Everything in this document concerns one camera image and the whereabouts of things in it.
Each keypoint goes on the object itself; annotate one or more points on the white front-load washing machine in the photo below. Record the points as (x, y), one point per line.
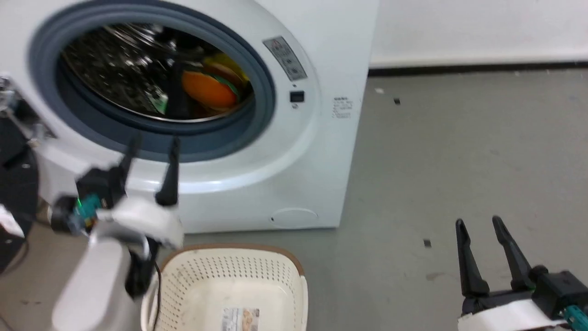
(285, 174)

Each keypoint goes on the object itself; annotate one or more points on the orange and yellow clothing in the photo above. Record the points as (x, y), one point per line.
(209, 89)

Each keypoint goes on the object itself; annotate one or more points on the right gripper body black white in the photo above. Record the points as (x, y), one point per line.
(546, 299)

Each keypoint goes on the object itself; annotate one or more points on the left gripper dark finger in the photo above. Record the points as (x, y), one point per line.
(170, 177)
(128, 158)

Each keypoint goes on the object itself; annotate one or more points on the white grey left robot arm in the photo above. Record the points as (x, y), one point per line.
(94, 289)

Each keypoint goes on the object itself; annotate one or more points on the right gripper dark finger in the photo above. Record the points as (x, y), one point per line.
(469, 264)
(513, 255)

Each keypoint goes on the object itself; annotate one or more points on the grey warning sticker on washer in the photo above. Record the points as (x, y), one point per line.
(285, 58)

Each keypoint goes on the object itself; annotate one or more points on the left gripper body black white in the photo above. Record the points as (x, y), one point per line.
(133, 216)

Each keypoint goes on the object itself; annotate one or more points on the printed label in basket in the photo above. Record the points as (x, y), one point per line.
(240, 318)

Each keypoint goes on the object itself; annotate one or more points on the black door latch socket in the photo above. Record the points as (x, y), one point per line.
(297, 96)

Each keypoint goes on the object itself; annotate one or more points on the cream perforated laundry basket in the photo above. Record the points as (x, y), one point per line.
(229, 285)

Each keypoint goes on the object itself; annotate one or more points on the black round washing machine door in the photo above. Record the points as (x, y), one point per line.
(16, 184)

